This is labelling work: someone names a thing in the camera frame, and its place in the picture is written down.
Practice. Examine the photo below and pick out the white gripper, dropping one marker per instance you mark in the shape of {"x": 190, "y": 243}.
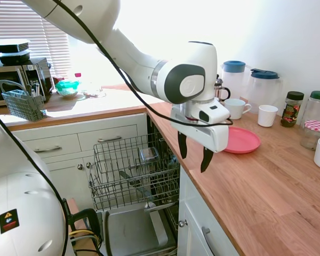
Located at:
{"x": 202, "y": 136}

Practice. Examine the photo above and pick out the pink round plate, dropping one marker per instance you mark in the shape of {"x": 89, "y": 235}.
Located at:
{"x": 242, "y": 141}

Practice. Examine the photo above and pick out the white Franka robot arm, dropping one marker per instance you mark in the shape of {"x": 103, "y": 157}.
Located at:
{"x": 138, "y": 61}

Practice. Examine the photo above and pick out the steel dishwasher door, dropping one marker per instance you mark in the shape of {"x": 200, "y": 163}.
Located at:
{"x": 133, "y": 232}

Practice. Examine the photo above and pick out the grey dishwasher cutlery basket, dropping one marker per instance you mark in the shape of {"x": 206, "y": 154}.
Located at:
{"x": 24, "y": 105}

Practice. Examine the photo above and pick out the clear container in rack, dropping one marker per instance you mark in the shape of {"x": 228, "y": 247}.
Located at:
{"x": 149, "y": 154}

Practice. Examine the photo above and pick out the large white mug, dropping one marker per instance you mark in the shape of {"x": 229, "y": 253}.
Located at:
{"x": 236, "y": 108}

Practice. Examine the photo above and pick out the glass french press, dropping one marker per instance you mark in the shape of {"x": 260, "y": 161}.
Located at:
{"x": 220, "y": 92}

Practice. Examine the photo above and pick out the small white cup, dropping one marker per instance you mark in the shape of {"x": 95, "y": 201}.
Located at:
{"x": 267, "y": 115}

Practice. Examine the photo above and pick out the clear pitcher round blue lid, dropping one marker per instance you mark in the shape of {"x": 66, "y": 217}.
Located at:
{"x": 233, "y": 77}

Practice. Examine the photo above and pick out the clear pitcher spouted blue lid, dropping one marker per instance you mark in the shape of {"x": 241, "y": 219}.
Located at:
{"x": 264, "y": 88}

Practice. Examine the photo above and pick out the spice jar black lid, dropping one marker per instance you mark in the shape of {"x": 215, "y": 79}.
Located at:
{"x": 292, "y": 109}

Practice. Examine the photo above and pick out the clear glass bowl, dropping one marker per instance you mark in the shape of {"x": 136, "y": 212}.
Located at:
{"x": 93, "y": 93}

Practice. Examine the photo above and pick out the glass jar checkered pink lid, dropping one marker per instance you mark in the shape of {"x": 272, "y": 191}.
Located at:
{"x": 313, "y": 134}

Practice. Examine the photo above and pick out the white cabinet with round knob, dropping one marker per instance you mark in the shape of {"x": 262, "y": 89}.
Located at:
{"x": 74, "y": 170}

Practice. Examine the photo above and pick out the black clamp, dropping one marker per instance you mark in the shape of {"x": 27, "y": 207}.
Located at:
{"x": 86, "y": 221}

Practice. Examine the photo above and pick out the clear jar green lid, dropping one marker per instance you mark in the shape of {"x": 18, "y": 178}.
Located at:
{"x": 316, "y": 109}

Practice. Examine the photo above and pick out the bottle with pink cap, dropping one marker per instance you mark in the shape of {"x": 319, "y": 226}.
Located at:
{"x": 78, "y": 75}

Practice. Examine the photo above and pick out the food container green lid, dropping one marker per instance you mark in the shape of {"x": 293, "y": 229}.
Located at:
{"x": 66, "y": 89}

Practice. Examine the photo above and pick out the black steel microwave oven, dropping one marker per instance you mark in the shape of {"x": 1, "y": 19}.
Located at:
{"x": 5, "y": 80}

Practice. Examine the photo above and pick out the black food container clear lid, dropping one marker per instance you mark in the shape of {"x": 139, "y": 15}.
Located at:
{"x": 10, "y": 46}
{"x": 12, "y": 58}

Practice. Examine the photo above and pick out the white window blinds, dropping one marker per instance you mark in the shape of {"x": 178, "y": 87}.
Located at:
{"x": 21, "y": 24}

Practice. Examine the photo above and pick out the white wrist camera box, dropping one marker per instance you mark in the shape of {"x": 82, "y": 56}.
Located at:
{"x": 212, "y": 113}

